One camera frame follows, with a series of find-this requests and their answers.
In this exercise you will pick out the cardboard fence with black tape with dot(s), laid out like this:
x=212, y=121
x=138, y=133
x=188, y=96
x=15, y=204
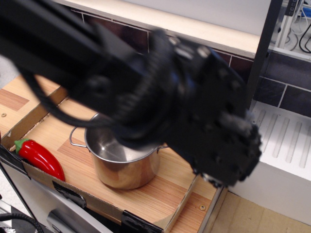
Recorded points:
x=171, y=200

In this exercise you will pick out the wooden shelf with dark posts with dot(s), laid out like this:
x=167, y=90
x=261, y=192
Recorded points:
x=244, y=51

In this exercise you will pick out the white sink drainboard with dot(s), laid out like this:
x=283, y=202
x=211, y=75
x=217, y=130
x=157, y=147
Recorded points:
x=281, y=181

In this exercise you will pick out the stainless steel pot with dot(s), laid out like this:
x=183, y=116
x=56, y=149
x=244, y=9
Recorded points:
x=118, y=166

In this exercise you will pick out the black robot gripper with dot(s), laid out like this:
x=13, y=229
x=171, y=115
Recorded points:
x=208, y=122

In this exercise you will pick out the red toy chili pepper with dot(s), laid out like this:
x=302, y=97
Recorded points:
x=39, y=157

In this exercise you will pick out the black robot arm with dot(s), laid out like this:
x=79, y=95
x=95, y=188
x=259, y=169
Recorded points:
x=83, y=74

